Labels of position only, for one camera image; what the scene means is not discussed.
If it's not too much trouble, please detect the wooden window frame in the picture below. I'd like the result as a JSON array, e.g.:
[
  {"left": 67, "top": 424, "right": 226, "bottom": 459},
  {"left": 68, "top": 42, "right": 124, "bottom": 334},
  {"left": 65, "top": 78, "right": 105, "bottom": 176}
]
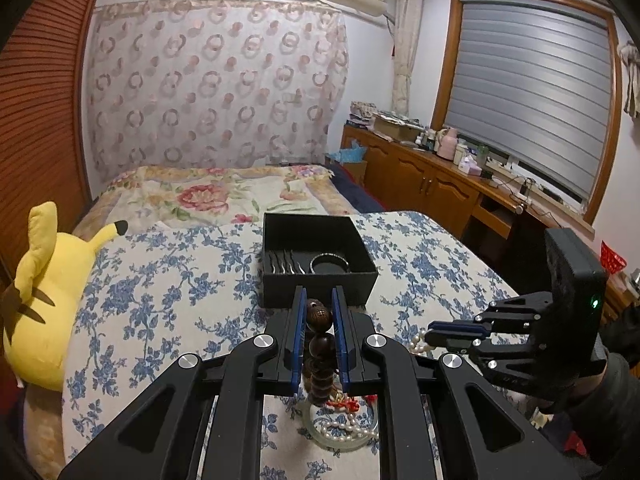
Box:
[{"left": 431, "top": 0, "right": 624, "bottom": 227}]

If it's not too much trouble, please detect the red bead ornament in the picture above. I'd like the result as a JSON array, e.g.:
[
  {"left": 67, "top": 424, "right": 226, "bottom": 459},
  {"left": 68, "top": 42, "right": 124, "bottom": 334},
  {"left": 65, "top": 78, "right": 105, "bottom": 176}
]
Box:
[{"left": 325, "top": 394, "right": 378, "bottom": 413}]

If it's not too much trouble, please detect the ring patterned sheer cloth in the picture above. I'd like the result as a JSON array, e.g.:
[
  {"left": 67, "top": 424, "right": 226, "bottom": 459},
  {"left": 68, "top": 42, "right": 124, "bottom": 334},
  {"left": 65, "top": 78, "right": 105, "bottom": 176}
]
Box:
[{"left": 81, "top": 0, "right": 349, "bottom": 186}]

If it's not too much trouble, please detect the dark wooden bead bracelet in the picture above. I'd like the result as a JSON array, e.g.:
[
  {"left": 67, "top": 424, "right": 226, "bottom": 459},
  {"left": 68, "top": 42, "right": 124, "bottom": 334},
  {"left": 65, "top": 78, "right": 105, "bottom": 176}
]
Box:
[{"left": 300, "top": 298, "right": 337, "bottom": 408}]

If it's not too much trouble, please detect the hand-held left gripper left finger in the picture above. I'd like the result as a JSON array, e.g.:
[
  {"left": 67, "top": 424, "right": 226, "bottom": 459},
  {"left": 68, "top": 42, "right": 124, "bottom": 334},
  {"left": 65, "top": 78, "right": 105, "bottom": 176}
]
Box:
[{"left": 57, "top": 285, "right": 308, "bottom": 480}]

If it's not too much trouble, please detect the pink thermos jug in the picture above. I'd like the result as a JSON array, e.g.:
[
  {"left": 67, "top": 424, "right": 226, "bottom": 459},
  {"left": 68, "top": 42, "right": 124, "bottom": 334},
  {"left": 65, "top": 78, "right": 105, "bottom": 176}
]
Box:
[{"left": 434, "top": 127, "right": 459, "bottom": 161}]

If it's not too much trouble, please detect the cardboard box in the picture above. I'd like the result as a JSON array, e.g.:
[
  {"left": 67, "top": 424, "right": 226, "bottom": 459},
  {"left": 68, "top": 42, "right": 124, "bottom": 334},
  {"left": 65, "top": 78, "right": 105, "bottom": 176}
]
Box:
[{"left": 372, "top": 114, "right": 424, "bottom": 144}]

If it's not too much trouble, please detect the dark blue blanket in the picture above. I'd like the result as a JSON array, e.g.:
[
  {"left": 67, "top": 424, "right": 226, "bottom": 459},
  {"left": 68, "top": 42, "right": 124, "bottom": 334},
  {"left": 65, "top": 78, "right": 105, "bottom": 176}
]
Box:
[{"left": 327, "top": 164, "right": 386, "bottom": 214}]

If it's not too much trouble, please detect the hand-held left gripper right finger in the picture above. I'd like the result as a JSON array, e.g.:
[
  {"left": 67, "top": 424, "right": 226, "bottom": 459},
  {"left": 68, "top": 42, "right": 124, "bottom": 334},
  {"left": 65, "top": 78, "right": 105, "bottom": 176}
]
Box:
[{"left": 332, "top": 285, "right": 583, "bottom": 480}]

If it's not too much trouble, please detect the blue paper bag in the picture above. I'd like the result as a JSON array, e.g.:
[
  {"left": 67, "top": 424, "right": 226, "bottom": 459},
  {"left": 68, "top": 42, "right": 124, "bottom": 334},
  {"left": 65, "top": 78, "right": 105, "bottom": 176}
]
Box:
[{"left": 339, "top": 141, "right": 369, "bottom": 184}]

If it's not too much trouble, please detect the yellow plush toy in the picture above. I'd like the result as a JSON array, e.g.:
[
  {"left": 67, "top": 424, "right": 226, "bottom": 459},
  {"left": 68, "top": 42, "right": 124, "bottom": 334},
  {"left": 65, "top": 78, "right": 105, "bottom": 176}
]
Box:
[{"left": 2, "top": 201, "right": 129, "bottom": 392}]

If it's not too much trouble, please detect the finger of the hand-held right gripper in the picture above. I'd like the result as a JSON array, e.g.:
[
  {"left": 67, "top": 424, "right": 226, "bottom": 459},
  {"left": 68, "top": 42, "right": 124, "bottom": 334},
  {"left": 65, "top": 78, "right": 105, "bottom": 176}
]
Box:
[
  {"left": 428, "top": 292, "right": 551, "bottom": 336},
  {"left": 426, "top": 332, "right": 547, "bottom": 388}
]

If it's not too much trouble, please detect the pink floral quilt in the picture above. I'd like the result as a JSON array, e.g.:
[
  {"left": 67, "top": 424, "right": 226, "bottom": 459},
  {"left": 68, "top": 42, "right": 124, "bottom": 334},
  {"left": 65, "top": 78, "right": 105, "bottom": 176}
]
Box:
[{"left": 72, "top": 164, "right": 361, "bottom": 236}]

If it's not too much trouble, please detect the red patterned bag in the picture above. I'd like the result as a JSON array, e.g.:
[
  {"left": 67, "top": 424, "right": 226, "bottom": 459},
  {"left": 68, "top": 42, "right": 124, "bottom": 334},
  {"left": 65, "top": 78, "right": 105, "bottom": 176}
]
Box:
[{"left": 600, "top": 241, "right": 629, "bottom": 272}]

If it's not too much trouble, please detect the wooden cabinet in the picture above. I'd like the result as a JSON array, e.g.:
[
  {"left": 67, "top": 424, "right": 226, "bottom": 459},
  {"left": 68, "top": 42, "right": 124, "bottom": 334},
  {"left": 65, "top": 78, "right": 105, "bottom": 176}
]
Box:
[{"left": 341, "top": 124, "right": 548, "bottom": 257}]

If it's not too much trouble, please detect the person's right forearm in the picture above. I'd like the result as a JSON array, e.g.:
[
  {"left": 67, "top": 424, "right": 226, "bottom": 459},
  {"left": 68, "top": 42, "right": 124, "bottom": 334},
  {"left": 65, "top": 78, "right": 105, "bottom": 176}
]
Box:
[{"left": 540, "top": 305, "right": 640, "bottom": 480}]

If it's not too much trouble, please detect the white pearl necklace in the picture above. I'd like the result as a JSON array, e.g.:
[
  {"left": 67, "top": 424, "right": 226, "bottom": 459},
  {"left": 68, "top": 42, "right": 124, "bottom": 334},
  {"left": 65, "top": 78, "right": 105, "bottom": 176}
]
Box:
[{"left": 320, "top": 329, "right": 441, "bottom": 442}]

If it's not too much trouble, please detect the white lace curtain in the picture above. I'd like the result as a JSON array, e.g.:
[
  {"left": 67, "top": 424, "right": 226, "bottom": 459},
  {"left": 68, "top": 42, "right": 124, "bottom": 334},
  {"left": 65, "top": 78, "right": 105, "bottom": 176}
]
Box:
[{"left": 392, "top": 0, "right": 425, "bottom": 119}]

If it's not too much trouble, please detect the brown slatted wardrobe door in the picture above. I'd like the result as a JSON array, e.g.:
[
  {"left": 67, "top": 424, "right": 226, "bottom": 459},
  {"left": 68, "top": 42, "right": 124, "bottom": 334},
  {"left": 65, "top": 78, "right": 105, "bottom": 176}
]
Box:
[{"left": 0, "top": 0, "right": 114, "bottom": 281}]

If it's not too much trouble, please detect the hanging beige cloth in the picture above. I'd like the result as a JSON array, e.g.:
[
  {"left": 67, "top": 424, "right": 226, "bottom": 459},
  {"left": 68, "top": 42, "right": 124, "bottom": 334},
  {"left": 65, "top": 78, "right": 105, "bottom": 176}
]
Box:
[{"left": 617, "top": 42, "right": 640, "bottom": 119}]

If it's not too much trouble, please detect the grey window blind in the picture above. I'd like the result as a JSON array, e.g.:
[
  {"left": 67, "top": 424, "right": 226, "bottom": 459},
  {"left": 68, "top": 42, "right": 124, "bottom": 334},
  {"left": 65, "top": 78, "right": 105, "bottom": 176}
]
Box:
[{"left": 445, "top": 0, "right": 612, "bottom": 206}]

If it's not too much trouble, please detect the pale green jade bangle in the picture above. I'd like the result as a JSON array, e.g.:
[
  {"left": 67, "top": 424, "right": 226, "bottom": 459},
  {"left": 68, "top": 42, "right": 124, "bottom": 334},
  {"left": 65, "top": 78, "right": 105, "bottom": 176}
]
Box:
[{"left": 301, "top": 399, "right": 381, "bottom": 447}]

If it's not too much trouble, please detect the blue floral bedsheet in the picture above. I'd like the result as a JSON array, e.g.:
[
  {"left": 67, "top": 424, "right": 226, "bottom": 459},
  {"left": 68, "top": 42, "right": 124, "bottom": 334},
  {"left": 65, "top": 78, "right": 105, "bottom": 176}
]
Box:
[{"left": 61, "top": 210, "right": 521, "bottom": 480}]

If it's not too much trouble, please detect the black jewelry box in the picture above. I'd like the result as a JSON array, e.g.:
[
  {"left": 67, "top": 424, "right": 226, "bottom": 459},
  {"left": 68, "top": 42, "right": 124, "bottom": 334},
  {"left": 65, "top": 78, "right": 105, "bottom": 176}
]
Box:
[{"left": 259, "top": 212, "right": 379, "bottom": 309}]

